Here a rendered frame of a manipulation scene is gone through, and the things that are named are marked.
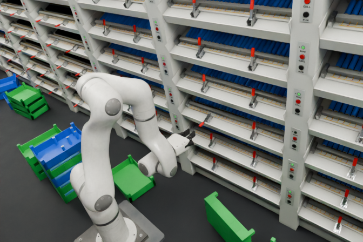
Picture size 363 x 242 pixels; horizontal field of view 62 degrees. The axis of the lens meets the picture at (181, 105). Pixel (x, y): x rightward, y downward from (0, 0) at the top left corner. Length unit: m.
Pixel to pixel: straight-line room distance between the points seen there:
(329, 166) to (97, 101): 0.96
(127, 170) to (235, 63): 1.22
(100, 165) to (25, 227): 1.18
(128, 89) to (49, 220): 1.30
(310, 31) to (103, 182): 0.88
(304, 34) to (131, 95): 0.62
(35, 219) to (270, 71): 1.70
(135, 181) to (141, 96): 1.11
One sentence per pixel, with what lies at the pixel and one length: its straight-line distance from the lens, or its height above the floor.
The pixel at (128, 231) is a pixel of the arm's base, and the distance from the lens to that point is 1.54.
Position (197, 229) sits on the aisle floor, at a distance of 1.84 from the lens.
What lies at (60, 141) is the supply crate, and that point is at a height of 0.32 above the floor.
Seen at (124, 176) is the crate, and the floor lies 0.00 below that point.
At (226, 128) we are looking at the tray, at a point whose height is 0.53.
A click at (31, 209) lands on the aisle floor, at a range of 2.33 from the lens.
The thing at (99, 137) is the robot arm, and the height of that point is 0.90.
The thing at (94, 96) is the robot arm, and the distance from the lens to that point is 1.00.
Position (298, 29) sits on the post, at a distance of 1.10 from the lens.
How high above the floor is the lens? 1.56
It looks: 35 degrees down
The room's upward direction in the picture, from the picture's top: 11 degrees counter-clockwise
